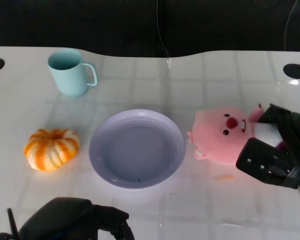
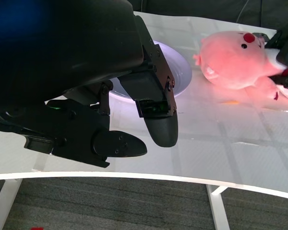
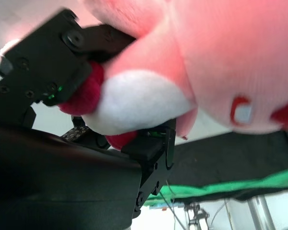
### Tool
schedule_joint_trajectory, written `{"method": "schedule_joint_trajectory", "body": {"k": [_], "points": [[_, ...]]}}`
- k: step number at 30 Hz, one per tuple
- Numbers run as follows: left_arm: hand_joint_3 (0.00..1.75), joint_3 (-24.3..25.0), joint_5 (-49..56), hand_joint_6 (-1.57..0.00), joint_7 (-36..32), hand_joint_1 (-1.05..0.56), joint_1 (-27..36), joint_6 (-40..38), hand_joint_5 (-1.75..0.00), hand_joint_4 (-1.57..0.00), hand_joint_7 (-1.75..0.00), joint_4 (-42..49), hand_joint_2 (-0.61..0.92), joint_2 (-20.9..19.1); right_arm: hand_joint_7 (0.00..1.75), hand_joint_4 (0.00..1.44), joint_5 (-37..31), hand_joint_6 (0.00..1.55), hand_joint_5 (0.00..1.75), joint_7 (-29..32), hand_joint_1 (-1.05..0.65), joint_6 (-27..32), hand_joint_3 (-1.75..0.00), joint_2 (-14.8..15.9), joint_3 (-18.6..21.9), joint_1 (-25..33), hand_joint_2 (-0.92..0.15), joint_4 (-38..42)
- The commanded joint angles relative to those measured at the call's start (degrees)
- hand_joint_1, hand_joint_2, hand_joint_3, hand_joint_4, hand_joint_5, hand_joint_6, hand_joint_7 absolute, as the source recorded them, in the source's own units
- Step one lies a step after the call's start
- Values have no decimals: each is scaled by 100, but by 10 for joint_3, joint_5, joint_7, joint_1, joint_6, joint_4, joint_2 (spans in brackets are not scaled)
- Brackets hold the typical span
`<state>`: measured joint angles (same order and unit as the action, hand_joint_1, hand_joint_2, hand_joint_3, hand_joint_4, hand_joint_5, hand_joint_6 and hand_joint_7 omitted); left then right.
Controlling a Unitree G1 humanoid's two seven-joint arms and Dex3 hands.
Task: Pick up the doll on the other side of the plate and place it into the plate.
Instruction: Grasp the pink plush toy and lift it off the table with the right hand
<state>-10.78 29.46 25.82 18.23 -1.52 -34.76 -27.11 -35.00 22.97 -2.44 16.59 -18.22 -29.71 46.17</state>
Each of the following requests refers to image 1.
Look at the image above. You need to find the lavender round plate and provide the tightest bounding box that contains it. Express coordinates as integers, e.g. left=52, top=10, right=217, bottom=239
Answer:
left=88, top=108, right=187, bottom=191

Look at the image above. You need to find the orange white striped pumpkin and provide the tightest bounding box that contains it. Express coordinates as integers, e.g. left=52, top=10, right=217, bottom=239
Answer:
left=23, top=128, right=80, bottom=172

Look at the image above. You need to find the pink plush doll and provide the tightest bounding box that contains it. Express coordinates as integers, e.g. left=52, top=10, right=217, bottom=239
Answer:
left=186, top=103, right=291, bottom=166

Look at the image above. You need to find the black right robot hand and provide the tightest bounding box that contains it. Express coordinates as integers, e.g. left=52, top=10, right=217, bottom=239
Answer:
left=235, top=103, right=300, bottom=190

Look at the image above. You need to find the black fabric backdrop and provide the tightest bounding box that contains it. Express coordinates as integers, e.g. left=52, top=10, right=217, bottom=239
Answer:
left=0, top=0, right=300, bottom=58

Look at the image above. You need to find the light blue mug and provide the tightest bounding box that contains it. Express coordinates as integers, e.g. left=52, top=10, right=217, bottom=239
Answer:
left=47, top=48, right=99, bottom=98

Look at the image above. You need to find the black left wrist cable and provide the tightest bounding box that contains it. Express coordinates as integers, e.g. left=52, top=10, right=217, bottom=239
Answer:
left=6, top=208, right=20, bottom=237

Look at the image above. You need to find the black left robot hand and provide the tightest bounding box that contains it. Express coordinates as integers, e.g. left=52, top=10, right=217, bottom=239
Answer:
left=18, top=196, right=135, bottom=240

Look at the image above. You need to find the thin grey hanging cable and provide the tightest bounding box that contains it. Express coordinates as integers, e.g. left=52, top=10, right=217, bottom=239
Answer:
left=283, top=0, right=299, bottom=52

